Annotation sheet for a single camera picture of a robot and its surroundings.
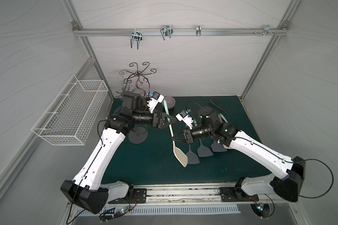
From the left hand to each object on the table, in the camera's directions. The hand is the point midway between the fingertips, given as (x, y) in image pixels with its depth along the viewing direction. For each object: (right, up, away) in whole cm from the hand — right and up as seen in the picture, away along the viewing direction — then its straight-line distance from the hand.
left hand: (168, 118), depth 63 cm
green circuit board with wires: (-31, -49, +5) cm, 58 cm away
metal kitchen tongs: (+45, +3, +48) cm, 66 cm away
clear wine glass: (-27, +22, +23) cm, 42 cm away
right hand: (+2, -9, +2) cm, 9 cm away
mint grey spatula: (+14, -26, +24) cm, 39 cm away
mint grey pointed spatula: (+42, -3, +45) cm, 61 cm away
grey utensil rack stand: (-22, -14, +34) cm, 43 cm away
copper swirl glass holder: (-19, +25, +29) cm, 43 cm away
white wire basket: (-49, 0, +6) cm, 50 cm away
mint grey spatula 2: (+22, -23, +26) cm, 41 cm away
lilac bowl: (+1, +10, +49) cm, 50 cm away
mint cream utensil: (+7, -20, +4) cm, 22 cm away
